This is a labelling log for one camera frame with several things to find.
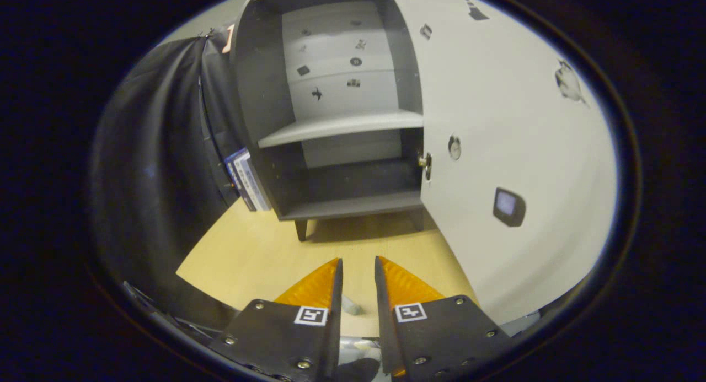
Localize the black backdrop cloth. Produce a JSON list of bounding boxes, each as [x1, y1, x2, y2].
[[90, 26, 263, 330]]

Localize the blue and white box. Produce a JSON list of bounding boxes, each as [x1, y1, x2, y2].
[[223, 147, 272, 212]]

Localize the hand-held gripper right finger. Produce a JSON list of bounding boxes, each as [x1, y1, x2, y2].
[[374, 255, 515, 382]]

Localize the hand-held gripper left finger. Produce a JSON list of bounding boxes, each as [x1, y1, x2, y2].
[[208, 257, 344, 382]]

